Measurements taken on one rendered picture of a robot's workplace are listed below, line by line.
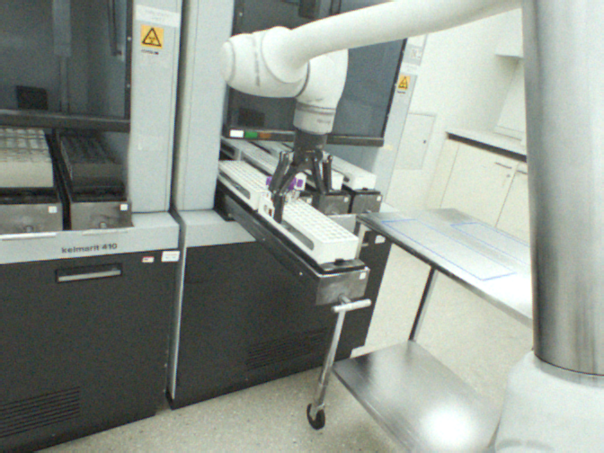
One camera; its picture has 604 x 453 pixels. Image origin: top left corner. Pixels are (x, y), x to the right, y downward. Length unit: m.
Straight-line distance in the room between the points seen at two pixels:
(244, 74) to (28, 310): 0.78
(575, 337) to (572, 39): 0.26
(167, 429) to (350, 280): 0.93
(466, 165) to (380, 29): 2.81
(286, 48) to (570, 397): 0.65
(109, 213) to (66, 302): 0.26
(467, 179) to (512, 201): 0.40
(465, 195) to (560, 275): 3.07
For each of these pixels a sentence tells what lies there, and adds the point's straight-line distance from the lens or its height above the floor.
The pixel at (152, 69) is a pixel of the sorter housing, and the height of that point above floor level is 1.12.
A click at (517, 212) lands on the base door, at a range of 3.29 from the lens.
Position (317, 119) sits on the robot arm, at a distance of 0.96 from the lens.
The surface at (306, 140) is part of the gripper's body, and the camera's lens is 0.97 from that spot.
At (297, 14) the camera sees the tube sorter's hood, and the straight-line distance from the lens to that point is 1.32.
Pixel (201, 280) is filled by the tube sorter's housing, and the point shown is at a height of 0.55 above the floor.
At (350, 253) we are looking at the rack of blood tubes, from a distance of 0.94.
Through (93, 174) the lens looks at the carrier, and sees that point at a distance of 1.19.
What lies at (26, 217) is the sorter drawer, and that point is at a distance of 1.14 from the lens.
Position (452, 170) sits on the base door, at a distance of 3.59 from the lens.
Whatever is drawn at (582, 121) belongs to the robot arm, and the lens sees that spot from 0.45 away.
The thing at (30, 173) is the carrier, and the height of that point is 0.86.
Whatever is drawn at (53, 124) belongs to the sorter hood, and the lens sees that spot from 1.14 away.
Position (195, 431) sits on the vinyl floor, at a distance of 1.63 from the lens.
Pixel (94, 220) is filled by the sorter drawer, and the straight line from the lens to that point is 1.15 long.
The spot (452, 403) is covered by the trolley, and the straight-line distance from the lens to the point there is 1.55.
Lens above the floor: 1.21
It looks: 21 degrees down
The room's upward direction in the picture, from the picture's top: 11 degrees clockwise
